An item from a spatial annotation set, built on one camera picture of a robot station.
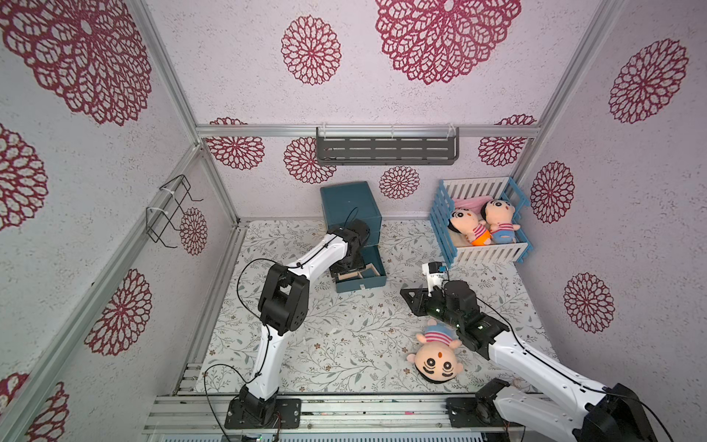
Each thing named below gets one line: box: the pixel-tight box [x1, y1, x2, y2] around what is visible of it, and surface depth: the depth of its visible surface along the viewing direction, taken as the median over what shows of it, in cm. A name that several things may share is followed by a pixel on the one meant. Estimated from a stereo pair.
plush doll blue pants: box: [480, 198, 522, 245], surface depth 104 cm
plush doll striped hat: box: [406, 318, 464, 384], surface depth 78 cm
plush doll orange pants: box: [447, 208, 492, 246], surface depth 105 cm
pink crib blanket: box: [452, 195, 494, 212], surface depth 115 cm
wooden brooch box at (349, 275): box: [337, 270, 363, 281], surface depth 96 cm
